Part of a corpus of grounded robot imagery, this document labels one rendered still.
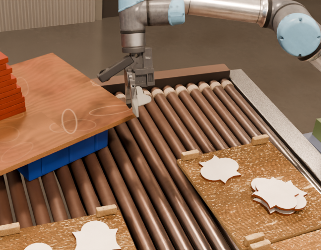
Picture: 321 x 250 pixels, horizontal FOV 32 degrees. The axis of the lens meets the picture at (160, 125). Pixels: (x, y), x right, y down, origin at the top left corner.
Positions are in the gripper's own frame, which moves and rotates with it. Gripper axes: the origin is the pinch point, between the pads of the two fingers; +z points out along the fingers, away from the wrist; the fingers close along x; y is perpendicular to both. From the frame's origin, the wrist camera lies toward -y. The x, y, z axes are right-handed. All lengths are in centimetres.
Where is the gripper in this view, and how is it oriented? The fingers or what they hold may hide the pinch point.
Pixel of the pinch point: (131, 113)
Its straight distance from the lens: 173.8
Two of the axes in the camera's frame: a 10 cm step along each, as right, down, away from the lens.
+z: 0.5, 9.7, 2.2
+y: 9.8, -1.0, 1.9
